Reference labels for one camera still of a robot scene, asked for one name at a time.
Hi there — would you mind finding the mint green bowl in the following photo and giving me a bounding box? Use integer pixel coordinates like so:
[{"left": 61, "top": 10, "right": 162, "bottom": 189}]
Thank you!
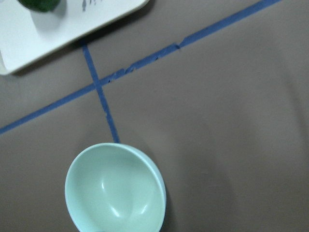
[{"left": 65, "top": 143, "right": 167, "bottom": 232}]

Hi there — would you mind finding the cream rabbit tray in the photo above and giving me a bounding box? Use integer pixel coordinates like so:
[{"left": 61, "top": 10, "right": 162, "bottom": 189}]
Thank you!
[{"left": 0, "top": 0, "right": 147, "bottom": 75}]

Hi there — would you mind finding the green avocado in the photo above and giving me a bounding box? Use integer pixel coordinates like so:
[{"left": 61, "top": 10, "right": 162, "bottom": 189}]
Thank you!
[{"left": 18, "top": 0, "right": 60, "bottom": 13}]

